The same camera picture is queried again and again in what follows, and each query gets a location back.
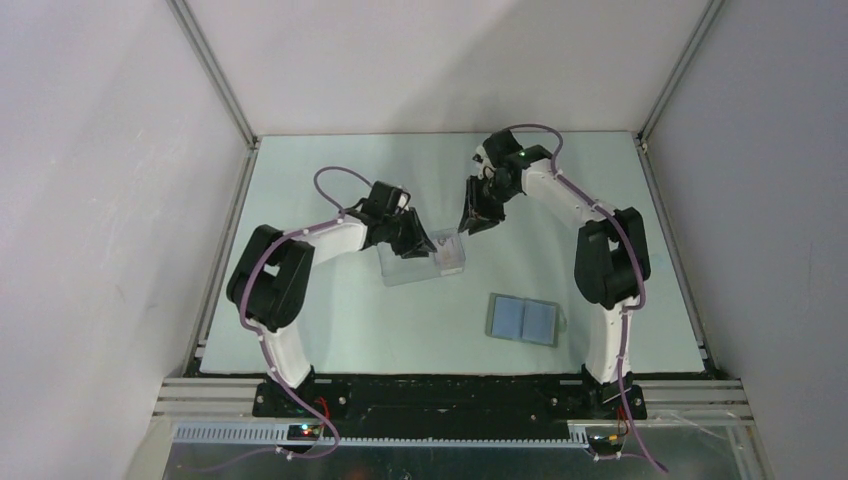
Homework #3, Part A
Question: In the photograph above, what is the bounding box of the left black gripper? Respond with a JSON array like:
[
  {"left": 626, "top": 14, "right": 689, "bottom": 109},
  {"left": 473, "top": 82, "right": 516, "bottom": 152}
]
[{"left": 382, "top": 207, "right": 437, "bottom": 259}]

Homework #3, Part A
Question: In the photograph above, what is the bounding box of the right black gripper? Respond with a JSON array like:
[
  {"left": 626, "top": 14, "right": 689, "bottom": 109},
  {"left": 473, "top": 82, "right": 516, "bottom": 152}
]
[{"left": 458, "top": 175, "right": 518, "bottom": 236}]

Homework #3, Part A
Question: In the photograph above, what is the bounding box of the clear acrylic card holder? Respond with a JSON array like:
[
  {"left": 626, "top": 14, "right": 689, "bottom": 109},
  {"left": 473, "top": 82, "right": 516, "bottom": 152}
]
[{"left": 377, "top": 229, "right": 461, "bottom": 287}]

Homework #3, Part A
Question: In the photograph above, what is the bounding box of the blue card wallet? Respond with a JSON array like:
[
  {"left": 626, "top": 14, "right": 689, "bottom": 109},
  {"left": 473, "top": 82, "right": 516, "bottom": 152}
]
[{"left": 485, "top": 293, "right": 566, "bottom": 348}]

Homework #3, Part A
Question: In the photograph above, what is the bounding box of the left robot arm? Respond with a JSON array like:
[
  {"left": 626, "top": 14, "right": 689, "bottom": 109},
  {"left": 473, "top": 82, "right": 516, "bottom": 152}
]
[{"left": 226, "top": 181, "right": 436, "bottom": 417}]

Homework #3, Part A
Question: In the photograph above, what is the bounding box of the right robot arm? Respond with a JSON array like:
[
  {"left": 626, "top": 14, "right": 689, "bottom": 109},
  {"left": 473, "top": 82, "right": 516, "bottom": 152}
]
[{"left": 459, "top": 129, "right": 651, "bottom": 420}]

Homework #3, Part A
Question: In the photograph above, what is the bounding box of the stack of VIP cards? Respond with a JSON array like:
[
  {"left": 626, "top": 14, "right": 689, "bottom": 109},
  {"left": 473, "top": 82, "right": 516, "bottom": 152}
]
[{"left": 434, "top": 231, "right": 465, "bottom": 276}]

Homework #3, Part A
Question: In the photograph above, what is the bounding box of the left controller board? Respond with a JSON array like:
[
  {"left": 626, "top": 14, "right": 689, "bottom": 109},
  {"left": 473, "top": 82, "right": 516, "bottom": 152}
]
[{"left": 286, "top": 423, "right": 323, "bottom": 442}]

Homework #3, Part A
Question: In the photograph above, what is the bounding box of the controller board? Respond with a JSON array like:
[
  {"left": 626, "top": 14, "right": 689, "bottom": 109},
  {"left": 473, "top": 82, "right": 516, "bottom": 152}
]
[
  {"left": 587, "top": 434, "right": 626, "bottom": 461},
  {"left": 286, "top": 423, "right": 323, "bottom": 442}
]

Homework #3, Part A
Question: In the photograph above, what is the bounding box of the right controller board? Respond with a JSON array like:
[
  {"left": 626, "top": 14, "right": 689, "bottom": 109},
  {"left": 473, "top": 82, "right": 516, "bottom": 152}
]
[{"left": 587, "top": 434, "right": 626, "bottom": 461}]

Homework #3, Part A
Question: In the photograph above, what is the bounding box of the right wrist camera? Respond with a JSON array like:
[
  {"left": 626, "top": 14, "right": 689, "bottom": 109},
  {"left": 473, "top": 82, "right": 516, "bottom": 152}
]
[{"left": 472, "top": 146, "right": 492, "bottom": 179}]

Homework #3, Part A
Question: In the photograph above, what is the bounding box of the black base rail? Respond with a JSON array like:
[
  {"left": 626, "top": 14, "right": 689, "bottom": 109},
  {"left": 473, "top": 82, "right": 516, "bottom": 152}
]
[{"left": 192, "top": 372, "right": 647, "bottom": 442}]

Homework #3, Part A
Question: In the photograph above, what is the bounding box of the right aluminium frame post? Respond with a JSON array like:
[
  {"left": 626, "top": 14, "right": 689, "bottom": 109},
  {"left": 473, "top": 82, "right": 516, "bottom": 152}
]
[{"left": 635, "top": 0, "right": 726, "bottom": 153}]

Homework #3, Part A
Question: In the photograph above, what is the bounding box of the aluminium frame post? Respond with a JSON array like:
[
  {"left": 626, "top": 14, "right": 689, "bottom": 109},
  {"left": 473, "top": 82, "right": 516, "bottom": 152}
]
[
  {"left": 635, "top": 0, "right": 726, "bottom": 153},
  {"left": 166, "top": 0, "right": 259, "bottom": 150}
]

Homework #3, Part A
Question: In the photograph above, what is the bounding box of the white slotted cable duct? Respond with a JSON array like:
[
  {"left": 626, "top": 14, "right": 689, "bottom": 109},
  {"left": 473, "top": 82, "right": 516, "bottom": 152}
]
[{"left": 173, "top": 422, "right": 589, "bottom": 449}]

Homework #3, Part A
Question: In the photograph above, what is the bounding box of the left aluminium frame post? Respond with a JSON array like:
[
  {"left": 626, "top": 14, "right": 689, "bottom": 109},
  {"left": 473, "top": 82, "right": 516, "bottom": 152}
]
[{"left": 166, "top": 0, "right": 259, "bottom": 150}]

